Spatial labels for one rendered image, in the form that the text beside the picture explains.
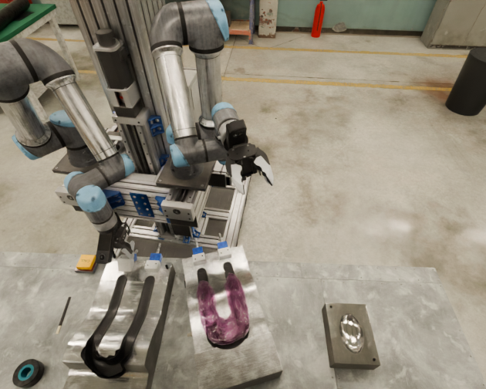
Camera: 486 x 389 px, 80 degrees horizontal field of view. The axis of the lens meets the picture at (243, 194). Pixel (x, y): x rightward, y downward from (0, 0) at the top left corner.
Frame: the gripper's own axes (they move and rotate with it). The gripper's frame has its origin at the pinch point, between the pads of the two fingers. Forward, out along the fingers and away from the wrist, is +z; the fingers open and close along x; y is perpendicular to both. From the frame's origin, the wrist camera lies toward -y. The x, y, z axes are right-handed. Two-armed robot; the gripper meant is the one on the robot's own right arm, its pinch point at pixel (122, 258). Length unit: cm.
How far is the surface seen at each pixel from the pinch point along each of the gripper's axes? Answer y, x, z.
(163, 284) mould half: -7.2, -16.2, 5.9
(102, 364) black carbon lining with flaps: -34.5, -2.2, 7.2
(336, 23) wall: 512, -189, 78
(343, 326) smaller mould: -18, -84, 10
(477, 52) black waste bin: 285, -292, 33
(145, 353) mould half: -31.9, -17.2, 1.2
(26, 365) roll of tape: -35.1, 24.8, 11.1
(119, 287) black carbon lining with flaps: -8.9, 0.5, 6.5
